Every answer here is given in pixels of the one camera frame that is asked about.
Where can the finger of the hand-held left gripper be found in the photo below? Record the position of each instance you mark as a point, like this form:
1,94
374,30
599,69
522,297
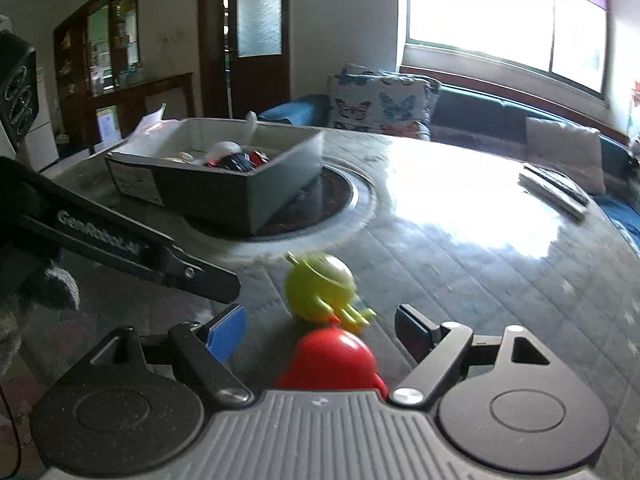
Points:
200,280

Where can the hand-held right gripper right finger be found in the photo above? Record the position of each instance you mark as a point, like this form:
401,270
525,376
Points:
412,329

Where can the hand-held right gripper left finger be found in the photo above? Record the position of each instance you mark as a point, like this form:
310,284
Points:
227,332

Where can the red figure toy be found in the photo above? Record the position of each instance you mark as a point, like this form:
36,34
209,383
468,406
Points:
335,360

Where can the green alien toy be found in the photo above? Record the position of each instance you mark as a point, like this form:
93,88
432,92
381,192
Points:
320,285

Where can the beige peanut toy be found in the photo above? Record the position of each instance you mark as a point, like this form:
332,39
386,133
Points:
180,157

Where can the red and black doll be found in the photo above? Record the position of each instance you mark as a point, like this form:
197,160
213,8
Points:
235,161

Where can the grey cardboard box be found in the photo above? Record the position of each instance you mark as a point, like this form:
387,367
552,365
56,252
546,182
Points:
280,185

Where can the white bunny plush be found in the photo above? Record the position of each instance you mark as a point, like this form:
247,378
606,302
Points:
222,149

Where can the person's left hand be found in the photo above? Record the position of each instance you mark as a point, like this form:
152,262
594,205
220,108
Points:
50,287

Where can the white appliance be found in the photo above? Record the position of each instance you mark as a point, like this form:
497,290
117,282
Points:
40,140

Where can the white paper sheet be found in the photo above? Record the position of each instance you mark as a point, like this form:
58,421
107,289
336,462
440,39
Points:
107,125

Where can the dark wooden cabinet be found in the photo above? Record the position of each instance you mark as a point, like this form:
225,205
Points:
165,95

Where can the silver remote control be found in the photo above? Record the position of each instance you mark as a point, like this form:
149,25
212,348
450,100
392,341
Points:
550,195

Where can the black remote control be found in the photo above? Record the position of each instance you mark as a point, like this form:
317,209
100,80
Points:
560,180

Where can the butterfly print pillow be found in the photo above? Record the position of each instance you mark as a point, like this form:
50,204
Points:
375,107
360,67

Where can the white pillow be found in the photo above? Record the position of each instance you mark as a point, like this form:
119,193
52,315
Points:
565,150

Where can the dark wooden door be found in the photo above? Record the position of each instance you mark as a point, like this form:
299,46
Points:
257,10

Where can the flower decoration on stick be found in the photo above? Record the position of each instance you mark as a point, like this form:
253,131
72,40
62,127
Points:
636,92

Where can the window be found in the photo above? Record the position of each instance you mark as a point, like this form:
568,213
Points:
475,5

